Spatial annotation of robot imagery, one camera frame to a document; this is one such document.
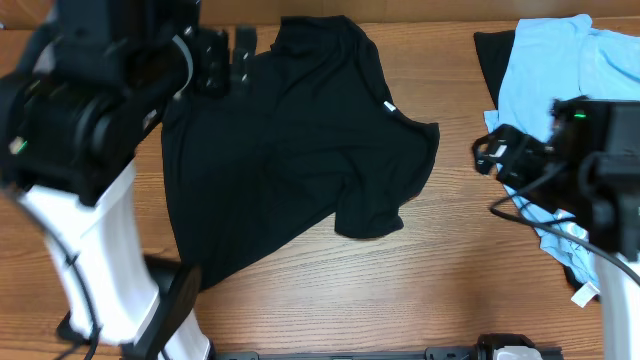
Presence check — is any black t-shirt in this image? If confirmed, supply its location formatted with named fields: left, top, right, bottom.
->
left=161, top=16, right=440, bottom=288

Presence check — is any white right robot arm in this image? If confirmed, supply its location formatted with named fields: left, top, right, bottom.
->
left=471, top=96, right=639, bottom=359

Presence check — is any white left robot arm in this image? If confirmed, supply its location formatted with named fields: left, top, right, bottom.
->
left=1, top=0, right=257, bottom=359

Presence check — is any light blue t-shirt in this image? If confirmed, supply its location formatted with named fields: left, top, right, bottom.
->
left=483, top=13, right=640, bottom=289

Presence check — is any black garment under blue shirt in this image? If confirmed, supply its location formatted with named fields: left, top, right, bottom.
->
left=473, top=30, right=515, bottom=108

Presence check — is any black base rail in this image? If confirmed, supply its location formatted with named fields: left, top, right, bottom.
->
left=216, top=333, right=564, bottom=360

